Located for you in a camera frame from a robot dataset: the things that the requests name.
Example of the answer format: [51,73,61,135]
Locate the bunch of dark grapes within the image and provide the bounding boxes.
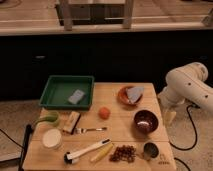
[109,145,136,163]

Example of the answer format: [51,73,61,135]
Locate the green plastic tray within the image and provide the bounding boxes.
[39,75,94,110]

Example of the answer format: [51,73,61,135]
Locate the grey sponge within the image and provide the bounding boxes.
[68,89,85,104]

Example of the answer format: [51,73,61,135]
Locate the green ladle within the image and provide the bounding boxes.
[33,111,59,127]

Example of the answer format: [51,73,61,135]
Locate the wooden block with black edge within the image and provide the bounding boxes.
[63,111,81,134]

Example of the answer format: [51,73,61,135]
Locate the grey folded cloth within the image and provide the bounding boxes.
[126,87,144,103]

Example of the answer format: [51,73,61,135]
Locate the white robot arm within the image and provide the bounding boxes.
[157,62,213,126]

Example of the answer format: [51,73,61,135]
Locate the metal measuring cup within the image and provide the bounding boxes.
[140,142,159,161]

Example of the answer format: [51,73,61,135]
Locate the white paper cup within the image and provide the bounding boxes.
[42,129,62,149]

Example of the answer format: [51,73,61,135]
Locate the black cable right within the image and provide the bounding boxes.
[169,103,199,152]

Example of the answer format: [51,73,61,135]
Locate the yellow banana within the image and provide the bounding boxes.
[90,143,113,163]

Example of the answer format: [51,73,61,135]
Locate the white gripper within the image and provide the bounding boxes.
[157,87,185,126]

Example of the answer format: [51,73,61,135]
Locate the orange plate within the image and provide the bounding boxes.
[117,86,143,106]

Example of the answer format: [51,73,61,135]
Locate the black clamp bar left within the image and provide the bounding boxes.
[18,124,33,171]

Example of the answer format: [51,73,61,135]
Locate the wooden frame posts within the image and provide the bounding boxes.
[56,0,134,31]

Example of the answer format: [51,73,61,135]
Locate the dark brown bowl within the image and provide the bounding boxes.
[134,110,159,134]

